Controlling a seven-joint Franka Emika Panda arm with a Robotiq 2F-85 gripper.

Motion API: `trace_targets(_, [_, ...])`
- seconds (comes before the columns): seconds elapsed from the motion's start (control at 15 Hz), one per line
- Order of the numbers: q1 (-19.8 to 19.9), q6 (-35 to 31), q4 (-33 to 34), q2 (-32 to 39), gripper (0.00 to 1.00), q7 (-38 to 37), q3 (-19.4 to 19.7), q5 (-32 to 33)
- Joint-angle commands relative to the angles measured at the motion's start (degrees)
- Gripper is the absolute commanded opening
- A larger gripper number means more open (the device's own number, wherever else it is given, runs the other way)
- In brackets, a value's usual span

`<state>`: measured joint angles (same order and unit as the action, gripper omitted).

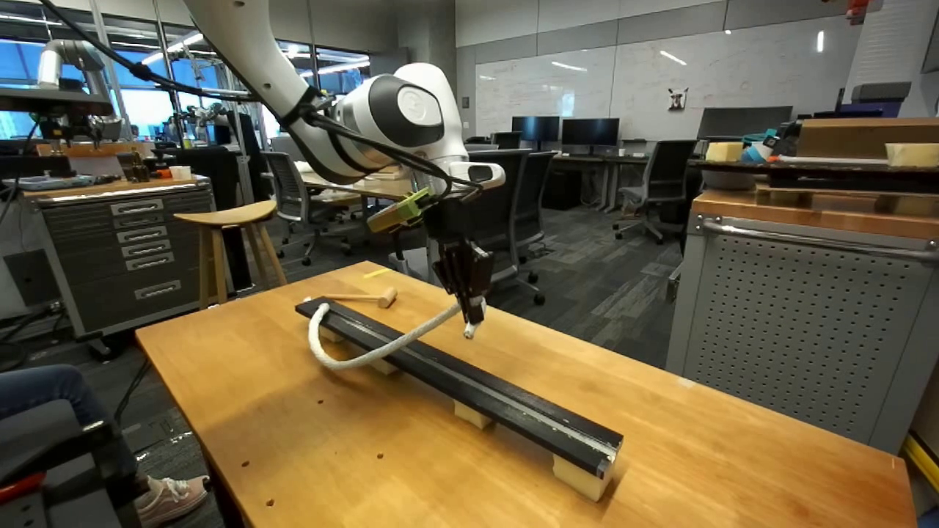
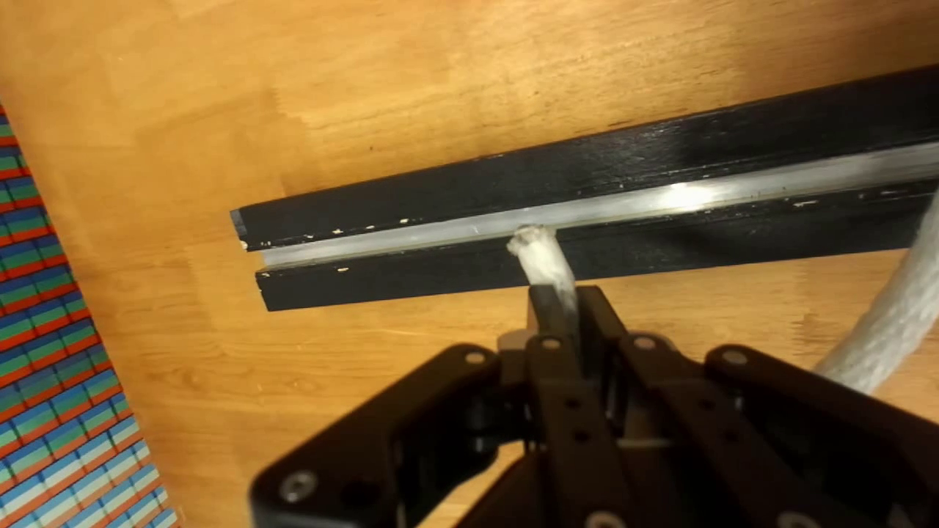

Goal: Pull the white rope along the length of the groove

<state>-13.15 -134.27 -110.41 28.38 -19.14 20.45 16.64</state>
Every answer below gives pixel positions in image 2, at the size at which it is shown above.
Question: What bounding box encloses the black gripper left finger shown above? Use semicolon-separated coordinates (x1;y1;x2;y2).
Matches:
248;284;629;528

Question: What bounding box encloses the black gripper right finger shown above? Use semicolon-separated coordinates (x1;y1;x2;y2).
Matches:
575;284;939;528

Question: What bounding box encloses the white rope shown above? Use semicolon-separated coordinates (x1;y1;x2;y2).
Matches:
505;186;939;395

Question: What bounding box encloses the black grooved rail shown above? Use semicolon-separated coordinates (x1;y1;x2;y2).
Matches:
229;61;939;316

